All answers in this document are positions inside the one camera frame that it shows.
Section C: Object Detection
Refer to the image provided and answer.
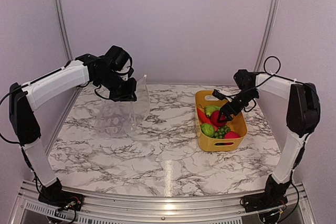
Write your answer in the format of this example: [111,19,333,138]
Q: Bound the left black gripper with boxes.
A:
[96,70,137,101]

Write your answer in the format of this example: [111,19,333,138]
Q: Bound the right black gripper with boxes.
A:
[217,88,258,123]

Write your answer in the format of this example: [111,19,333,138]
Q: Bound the red toy tomato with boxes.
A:
[211,111,222,127]

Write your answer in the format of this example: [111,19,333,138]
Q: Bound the clear zip top bag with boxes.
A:
[94,75,150,137]

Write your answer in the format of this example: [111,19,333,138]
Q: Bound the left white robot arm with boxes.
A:
[8,48,137,206]

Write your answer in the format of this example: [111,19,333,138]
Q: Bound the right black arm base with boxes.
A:
[239,192,288,212]

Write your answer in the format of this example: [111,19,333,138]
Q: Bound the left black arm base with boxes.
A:
[38,190,84,211]

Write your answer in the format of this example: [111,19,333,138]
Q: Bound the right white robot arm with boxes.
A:
[219,69,321,207]

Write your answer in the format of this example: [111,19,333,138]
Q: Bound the green toy grapes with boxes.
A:
[213,125,231,139]

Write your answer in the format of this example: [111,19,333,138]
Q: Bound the red toy fruit front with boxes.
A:
[224,131,240,139]

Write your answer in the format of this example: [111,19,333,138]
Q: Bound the green toy pepper back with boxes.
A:
[204,105,220,118]

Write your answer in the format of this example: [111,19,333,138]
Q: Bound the green toy pepper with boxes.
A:
[201,123,216,137]
[204,105,220,118]

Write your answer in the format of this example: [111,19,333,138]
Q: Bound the green toy pepper front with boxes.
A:
[201,123,216,137]

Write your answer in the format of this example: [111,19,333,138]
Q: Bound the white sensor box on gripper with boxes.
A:
[117,57,134,81]

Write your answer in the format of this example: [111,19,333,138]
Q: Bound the orange toy carrot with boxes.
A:
[196,108,218,131]

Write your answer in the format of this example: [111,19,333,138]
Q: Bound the yellow plastic basket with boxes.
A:
[195,90,247,152]

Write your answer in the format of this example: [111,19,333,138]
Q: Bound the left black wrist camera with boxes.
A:
[104,46,131,71]

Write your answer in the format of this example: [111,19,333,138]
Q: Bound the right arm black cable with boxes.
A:
[212,56,283,112]

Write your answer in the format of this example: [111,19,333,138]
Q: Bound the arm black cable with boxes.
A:
[212,56,283,112]
[0,84,113,145]

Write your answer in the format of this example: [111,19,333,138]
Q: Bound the left aluminium frame post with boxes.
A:
[54,0,73,61]

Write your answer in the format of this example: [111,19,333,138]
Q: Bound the aluminium frame post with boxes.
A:
[254,0,279,71]
[54,0,73,61]

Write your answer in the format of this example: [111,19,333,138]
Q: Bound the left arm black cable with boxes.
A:
[0,84,113,145]

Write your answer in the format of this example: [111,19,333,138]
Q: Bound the right aluminium frame post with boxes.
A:
[254,0,279,71]

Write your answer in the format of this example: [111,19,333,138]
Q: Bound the aluminium front rail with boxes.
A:
[9,180,316,223]

